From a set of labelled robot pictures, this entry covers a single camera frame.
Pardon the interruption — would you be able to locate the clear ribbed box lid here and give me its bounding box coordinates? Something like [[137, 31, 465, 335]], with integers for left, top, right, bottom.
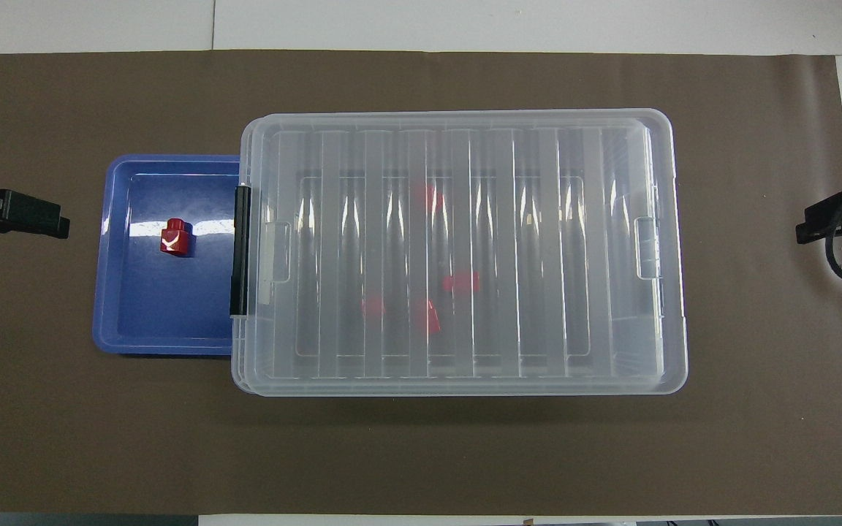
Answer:
[[235, 108, 689, 397]]

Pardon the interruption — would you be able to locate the blue plastic tray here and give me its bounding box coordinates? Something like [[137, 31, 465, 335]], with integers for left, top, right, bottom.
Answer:
[[92, 154, 243, 357]]

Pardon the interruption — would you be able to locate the black box latch clip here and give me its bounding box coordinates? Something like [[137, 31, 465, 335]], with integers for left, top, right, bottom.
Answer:
[[230, 184, 252, 317]]

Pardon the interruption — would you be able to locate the clear plastic storage box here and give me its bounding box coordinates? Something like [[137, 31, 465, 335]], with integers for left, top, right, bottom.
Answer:
[[230, 111, 689, 397]]

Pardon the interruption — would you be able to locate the brown table mat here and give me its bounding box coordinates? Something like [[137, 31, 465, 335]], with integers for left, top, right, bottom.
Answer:
[[0, 50, 842, 517]]

